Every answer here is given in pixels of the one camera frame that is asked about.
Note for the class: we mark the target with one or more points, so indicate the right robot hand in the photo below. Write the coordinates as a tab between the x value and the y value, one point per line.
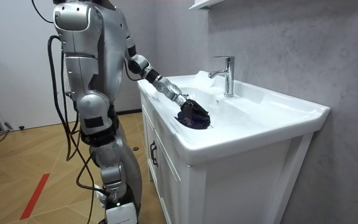
121	214

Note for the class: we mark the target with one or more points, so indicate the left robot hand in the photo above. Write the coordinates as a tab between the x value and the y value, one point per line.
194	109

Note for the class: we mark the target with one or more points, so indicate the dark blue cloth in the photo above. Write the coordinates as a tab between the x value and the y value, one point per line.
197	124

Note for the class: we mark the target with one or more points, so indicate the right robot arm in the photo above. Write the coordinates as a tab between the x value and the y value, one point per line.
79	71

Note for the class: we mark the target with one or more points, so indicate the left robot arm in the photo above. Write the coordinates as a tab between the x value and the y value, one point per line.
163	84

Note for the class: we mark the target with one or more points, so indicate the chrome basin faucet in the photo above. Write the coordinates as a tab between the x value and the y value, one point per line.
228	77

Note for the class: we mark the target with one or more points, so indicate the robot legs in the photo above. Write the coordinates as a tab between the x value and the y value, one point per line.
132	168

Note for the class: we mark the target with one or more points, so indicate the round floor drain cap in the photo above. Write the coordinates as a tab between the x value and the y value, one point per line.
135	148

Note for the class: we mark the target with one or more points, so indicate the white washbasin vanity cabinet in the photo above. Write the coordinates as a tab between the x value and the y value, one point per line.
238	174

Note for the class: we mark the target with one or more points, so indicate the red floor tape strip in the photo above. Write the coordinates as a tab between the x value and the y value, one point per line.
35	196

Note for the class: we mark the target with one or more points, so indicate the robot body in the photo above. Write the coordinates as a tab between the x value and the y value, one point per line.
113	62

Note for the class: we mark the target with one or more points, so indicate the small grey door stop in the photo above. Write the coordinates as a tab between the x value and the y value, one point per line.
8	126

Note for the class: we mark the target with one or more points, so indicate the white door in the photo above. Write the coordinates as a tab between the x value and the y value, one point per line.
17	77

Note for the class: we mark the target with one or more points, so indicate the white wall shelf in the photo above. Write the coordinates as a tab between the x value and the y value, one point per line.
204	3

